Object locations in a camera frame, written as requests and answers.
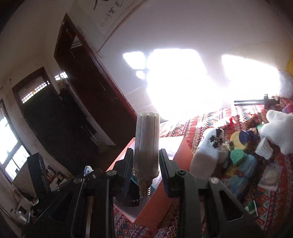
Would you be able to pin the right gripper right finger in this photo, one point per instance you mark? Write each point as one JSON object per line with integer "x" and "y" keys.
{"x": 171, "y": 179}

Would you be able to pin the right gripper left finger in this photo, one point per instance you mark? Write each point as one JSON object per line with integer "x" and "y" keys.
{"x": 124, "y": 169}

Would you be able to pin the beige LED corn bulb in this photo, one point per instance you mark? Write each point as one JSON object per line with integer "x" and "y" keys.
{"x": 146, "y": 154}

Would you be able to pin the white knit sock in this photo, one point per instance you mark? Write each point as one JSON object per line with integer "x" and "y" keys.
{"x": 207, "y": 154}

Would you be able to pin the blue cartoon zip pouch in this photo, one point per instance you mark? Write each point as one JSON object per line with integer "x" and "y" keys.
{"x": 237, "y": 178}

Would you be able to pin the blue figurine keychain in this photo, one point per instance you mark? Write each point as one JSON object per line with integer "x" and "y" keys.
{"x": 251, "y": 135}

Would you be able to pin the green white snack packet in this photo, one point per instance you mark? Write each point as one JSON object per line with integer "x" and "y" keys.
{"x": 251, "y": 209}

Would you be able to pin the white paper cupcake liner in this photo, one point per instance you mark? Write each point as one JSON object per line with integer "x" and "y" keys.
{"x": 264, "y": 149}

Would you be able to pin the large white plush rabbit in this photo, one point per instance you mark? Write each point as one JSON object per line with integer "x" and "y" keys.
{"x": 279, "y": 130}

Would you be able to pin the orange cardboard box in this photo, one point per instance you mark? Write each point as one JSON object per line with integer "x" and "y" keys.
{"x": 152, "y": 209}

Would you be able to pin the patterned red bed cloth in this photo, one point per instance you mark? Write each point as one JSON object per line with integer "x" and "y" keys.
{"x": 274, "y": 207}

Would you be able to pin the green small cup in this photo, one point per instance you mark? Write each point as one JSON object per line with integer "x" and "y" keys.
{"x": 237, "y": 156}

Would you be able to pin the clear plastic sachet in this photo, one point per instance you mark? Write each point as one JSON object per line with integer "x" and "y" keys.
{"x": 271, "y": 177}

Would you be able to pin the black rod tool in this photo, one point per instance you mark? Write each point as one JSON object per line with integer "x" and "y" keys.
{"x": 267, "y": 101}

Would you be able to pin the white fluffy ball pillow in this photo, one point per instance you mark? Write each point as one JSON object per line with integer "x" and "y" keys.
{"x": 286, "y": 85}

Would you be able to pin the calligraphy scroll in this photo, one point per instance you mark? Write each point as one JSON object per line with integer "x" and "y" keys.
{"x": 97, "y": 20}

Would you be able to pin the dark red door frame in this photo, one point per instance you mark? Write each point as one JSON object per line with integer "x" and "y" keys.
{"x": 93, "y": 85}

